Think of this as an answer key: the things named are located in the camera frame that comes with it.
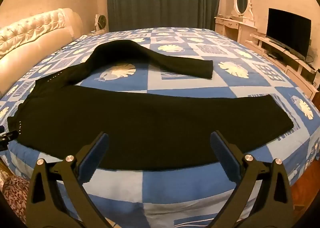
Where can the black flat television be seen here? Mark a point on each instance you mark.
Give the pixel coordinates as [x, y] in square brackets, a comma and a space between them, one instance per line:
[287, 30]

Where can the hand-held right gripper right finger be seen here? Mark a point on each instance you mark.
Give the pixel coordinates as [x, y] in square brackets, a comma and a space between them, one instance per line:
[222, 155]

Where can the small white fan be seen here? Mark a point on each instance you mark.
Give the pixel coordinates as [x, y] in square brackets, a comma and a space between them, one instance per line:
[102, 22]

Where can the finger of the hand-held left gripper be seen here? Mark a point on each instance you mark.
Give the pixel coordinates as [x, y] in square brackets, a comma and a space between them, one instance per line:
[8, 135]

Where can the leopard print rug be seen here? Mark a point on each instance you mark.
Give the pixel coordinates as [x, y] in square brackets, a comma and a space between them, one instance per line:
[15, 193]

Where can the blue patterned bedspread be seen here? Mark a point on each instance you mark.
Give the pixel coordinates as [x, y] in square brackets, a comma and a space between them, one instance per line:
[190, 75]

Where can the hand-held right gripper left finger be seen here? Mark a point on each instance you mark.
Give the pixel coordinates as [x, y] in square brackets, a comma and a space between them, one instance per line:
[96, 157]

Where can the black pants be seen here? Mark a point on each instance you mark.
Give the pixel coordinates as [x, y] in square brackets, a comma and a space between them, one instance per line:
[150, 122]

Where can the white dressing table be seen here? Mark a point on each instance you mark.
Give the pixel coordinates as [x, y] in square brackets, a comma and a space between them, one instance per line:
[230, 26]

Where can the cream tufted headboard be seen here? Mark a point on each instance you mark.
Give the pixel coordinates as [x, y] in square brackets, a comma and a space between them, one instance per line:
[30, 32]

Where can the white television stand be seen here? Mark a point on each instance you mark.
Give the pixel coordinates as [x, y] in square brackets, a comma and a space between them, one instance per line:
[295, 67]

